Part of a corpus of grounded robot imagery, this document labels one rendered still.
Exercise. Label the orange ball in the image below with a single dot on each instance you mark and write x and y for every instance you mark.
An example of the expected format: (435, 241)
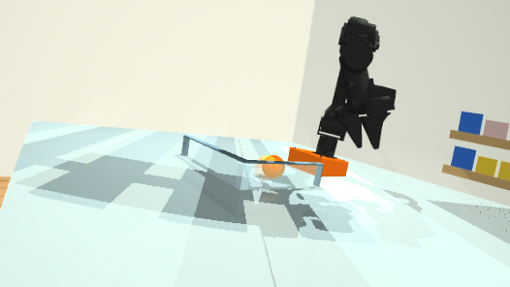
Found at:
(277, 158)

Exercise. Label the clear low corner walls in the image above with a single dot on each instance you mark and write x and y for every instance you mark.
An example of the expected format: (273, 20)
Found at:
(250, 176)

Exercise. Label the translucent yellow ball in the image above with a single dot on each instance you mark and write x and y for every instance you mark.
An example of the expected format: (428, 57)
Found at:
(266, 157)

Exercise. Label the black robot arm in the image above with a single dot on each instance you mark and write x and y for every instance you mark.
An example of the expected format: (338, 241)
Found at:
(358, 40)

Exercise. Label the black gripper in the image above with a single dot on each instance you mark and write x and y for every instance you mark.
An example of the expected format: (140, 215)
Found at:
(359, 101)

